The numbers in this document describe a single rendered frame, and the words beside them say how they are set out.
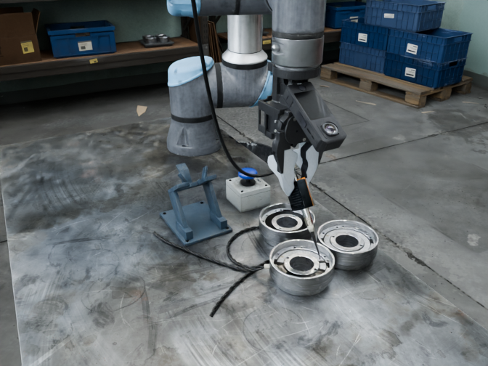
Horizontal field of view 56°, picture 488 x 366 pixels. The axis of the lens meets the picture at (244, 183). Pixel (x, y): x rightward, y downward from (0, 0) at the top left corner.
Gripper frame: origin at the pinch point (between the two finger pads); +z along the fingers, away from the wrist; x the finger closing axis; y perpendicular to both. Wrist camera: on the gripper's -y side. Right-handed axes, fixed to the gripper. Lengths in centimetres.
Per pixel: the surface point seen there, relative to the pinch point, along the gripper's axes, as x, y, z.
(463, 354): -6.3, -30.3, 13.2
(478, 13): -385, 237, 27
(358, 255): -5.6, -9.9, 9.5
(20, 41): 6, 348, 31
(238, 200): 1.4, 17.8, 10.7
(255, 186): -2.7, 17.7, 8.7
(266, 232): 3.2, 4.5, 10.3
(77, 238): 32.6, 24.6, 13.2
